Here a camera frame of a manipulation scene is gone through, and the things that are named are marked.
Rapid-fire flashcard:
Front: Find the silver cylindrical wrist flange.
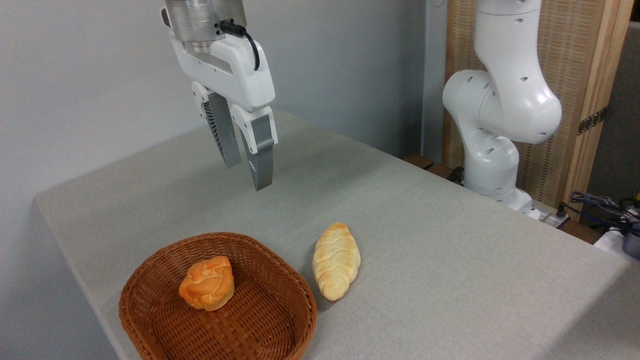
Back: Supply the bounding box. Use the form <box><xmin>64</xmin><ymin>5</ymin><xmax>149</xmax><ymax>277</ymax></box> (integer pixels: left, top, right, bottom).
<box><xmin>161</xmin><ymin>0</ymin><xmax>249</xmax><ymax>55</ymax></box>

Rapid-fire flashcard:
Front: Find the long pale bread loaf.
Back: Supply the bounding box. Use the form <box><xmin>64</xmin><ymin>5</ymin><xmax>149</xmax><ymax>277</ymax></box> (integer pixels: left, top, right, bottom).
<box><xmin>312</xmin><ymin>222</ymin><xmax>362</xmax><ymax>302</ymax></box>

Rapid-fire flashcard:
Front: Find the round orange bread roll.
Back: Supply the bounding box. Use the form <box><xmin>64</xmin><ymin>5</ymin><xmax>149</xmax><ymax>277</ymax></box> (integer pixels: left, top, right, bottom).
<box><xmin>178</xmin><ymin>255</ymin><xmax>236</xmax><ymax>312</ymax></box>

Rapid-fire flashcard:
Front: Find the grey box with cables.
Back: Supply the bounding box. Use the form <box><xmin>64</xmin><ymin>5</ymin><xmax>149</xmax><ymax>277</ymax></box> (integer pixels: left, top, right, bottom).
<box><xmin>621</xmin><ymin>231</ymin><xmax>640</xmax><ymax>261</ymax></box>

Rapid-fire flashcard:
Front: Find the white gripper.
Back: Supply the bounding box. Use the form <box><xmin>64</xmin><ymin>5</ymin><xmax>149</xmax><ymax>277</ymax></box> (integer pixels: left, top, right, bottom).
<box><xmin>170</xmin><ymin>34</ymin><xmax>279</xmax><ymax>192</ymax></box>

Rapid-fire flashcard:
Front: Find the brown woven wicker basket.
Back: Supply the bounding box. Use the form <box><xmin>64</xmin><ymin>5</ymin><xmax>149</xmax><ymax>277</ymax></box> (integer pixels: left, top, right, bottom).
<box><xmin>118</xmin><ymin>231</ymin><xmax>319</xmax><ymax>360</ymax></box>

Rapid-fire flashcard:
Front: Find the black metal screen hinge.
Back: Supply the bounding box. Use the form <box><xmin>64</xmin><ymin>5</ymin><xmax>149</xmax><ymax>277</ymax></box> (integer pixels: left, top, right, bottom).
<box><xmin>577</xmin><ymin>106</ymin><xmax>609</xmax><ymax>136</ymax></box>

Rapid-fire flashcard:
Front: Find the blue and black cable bundle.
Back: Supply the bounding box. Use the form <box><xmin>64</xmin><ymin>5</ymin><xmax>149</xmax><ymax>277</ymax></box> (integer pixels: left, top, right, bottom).
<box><xmin>569</xmin><ymin>190</ymin><xmax>640</xmax><ymax>237</ymax></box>

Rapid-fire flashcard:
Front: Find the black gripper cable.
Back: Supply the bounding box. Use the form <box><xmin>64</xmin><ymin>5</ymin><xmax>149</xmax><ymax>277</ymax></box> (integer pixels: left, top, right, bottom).
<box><xmin>219</xmin><ymin>19</ymin><xmax>261</xmax><ymax>72</ymax></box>

